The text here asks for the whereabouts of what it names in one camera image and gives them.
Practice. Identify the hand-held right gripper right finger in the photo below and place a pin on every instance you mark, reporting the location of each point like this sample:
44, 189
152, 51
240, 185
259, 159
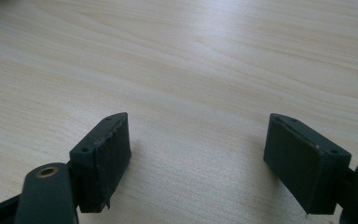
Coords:
301, 165

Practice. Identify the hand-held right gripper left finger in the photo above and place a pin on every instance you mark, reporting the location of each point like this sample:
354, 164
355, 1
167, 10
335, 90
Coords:
105, 161

